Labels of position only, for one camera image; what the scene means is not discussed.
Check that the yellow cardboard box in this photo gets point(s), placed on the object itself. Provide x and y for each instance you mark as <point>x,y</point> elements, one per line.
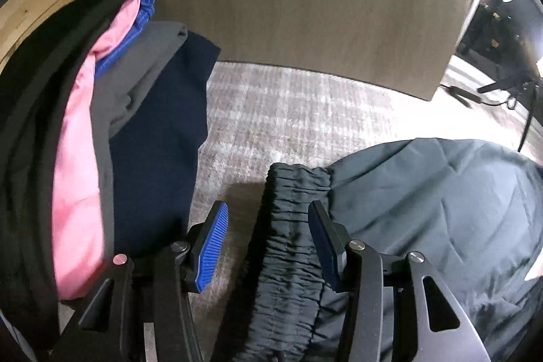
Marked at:
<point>38,5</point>

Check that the black tripod stand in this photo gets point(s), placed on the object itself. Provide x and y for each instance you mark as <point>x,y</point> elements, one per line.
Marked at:
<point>500,84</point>

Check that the white framed window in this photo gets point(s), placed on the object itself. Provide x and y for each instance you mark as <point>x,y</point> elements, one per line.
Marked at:
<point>500,5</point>

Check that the plaid blanket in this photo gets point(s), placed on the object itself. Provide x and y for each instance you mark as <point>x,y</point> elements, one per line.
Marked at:
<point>275,111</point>

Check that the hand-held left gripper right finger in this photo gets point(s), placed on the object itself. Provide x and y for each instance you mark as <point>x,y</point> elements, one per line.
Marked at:
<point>323,247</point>

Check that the black garment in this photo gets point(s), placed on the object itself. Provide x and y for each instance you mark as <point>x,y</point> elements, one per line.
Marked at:
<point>25,132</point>

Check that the navy garment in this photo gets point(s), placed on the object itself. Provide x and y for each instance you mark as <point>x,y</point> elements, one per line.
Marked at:
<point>157,154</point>

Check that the pink garment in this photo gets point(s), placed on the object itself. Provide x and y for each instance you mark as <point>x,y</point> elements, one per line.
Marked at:
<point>76,196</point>

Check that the blue striped garment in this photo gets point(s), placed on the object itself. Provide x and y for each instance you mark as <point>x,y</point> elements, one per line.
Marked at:
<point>143,12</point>

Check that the dark grey pants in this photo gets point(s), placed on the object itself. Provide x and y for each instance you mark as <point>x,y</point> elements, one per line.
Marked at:
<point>424,196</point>

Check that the grey garment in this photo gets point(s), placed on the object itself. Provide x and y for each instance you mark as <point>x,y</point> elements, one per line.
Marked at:
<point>140,60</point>

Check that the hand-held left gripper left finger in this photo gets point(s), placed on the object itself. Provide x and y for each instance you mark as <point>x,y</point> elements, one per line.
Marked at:
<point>212,247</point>

